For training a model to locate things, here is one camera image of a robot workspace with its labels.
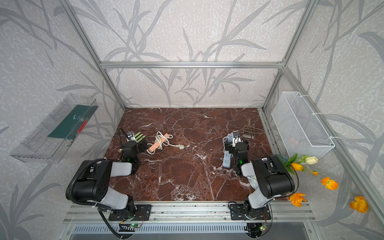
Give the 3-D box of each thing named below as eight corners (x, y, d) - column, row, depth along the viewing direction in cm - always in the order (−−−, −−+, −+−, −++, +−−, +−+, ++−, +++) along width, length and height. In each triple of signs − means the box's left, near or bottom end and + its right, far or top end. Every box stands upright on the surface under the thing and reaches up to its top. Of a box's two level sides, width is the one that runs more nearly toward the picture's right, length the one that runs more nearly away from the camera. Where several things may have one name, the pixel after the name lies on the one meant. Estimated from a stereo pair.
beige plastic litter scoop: (243, 136, 106) (244, 134, 103) (244, 119, 117) (245, 116, 114) (254, 138, 105) (255, 136, 102) (254, 120, 115) (255, 118, 113)
